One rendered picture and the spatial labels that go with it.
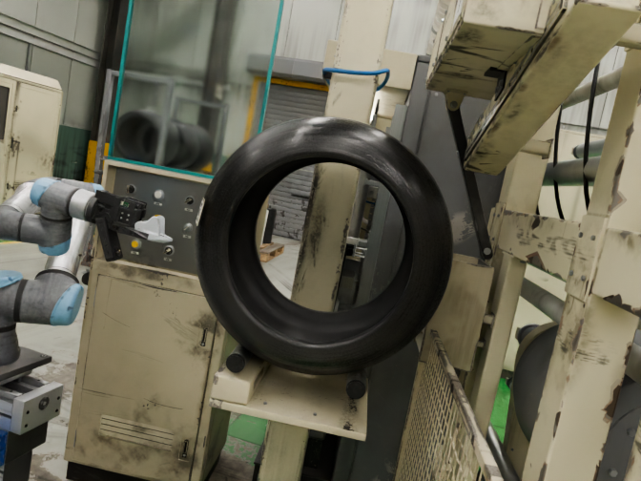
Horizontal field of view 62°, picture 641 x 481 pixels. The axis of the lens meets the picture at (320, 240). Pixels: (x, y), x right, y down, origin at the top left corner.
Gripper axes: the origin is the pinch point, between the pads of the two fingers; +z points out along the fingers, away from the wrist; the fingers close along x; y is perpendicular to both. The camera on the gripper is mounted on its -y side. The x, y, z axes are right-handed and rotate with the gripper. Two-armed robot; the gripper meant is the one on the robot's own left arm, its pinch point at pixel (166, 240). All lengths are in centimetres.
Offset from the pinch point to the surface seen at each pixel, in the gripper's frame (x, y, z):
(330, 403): 1, -26, 51
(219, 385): -11.7, -25.3, 25.3
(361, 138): -12, 37, 39
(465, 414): -37, -4, 72
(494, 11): -37, 61, 54
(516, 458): 44, -41, 116
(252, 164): -12.5, 24.9, 18.1
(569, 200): 308, 65, 195
